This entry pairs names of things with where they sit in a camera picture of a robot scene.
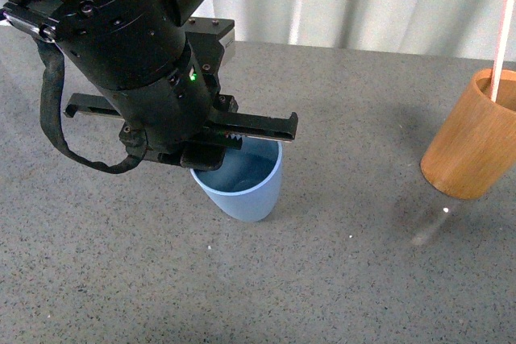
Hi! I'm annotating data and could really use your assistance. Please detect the light blue plastic cup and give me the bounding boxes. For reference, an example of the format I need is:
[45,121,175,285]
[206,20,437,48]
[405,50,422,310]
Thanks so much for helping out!
[191,137,283,222]

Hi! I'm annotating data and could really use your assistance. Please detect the pink chopstick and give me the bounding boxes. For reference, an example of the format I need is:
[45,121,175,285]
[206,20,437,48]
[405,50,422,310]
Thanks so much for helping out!
[489,0,515,102]

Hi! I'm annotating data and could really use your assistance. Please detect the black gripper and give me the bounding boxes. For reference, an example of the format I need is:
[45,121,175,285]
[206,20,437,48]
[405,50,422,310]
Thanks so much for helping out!
[64,36,298,170]

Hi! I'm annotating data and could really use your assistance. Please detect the white pleated curtain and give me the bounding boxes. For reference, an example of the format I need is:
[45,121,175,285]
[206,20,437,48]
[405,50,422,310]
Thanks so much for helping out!
[195,0,503,60]

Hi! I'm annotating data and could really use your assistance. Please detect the black sleeved cable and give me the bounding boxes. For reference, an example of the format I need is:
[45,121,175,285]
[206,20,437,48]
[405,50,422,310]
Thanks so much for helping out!
[0,0,150,176]

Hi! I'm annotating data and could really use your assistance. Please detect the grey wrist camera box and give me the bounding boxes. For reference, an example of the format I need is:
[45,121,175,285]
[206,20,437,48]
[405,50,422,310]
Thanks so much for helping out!
[185,17,235,72]

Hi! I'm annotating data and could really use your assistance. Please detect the wooden chopstick holder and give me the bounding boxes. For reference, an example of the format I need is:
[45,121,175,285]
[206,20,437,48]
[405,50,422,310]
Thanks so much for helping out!
[420,69,515,200]

